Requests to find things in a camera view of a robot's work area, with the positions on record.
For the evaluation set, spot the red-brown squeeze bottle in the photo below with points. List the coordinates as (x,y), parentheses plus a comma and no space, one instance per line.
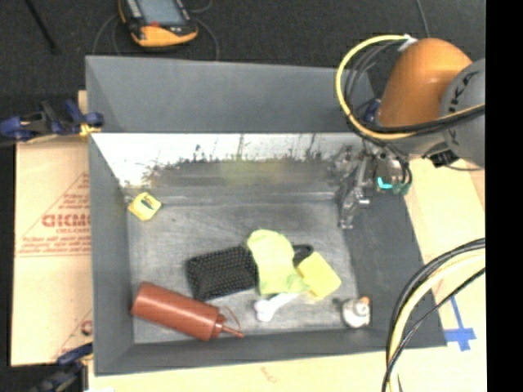
(175,312)

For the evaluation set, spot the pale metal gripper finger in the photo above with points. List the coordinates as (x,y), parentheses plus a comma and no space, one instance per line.
(342,166)
(352,207)

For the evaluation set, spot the grey metal bin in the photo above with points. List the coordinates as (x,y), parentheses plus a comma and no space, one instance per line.
(229,219)

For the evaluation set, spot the brown cardboard board red print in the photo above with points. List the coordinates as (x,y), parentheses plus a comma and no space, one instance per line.
(49,259)

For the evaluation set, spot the yellow sponge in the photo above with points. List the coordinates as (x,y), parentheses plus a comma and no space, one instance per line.
(320,278)

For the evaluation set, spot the yellow-green cloth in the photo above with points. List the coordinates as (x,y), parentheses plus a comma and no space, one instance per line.
(273,259)

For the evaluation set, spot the white and orange toy figure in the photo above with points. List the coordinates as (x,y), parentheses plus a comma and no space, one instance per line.
(356,312)

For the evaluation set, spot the white toy bone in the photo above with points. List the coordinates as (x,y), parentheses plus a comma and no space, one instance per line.
(267,308)

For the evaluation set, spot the yellow square tag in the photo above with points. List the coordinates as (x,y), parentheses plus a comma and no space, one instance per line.
(144,206)

